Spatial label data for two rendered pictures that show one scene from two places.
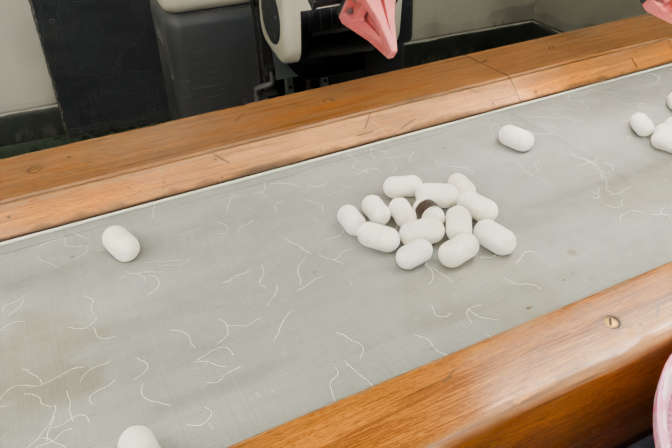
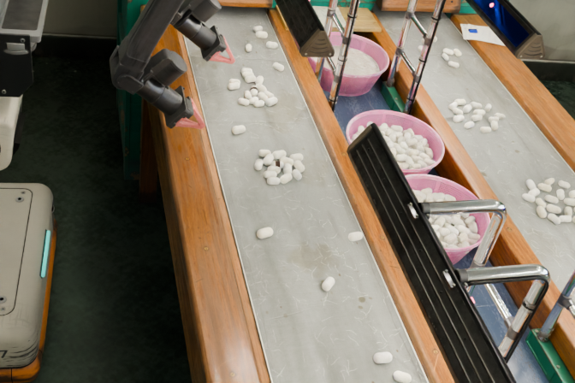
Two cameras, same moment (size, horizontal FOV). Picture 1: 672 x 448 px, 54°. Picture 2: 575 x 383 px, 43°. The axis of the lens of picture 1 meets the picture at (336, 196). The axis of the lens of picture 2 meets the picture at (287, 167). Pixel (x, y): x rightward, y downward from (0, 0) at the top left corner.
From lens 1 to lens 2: 1.62 m
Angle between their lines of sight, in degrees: 68
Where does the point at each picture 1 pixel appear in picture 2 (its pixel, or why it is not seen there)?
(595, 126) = (233, 110)
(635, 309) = (340, 149)
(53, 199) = (230, 245)
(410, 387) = (354, 189)
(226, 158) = (219, 197)
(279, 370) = (331, 213)
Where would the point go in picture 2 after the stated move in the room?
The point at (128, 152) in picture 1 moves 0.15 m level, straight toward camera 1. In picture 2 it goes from (204, 220) to (272, 221)
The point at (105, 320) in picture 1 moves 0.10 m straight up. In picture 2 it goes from (299, 243) to (306, 209)
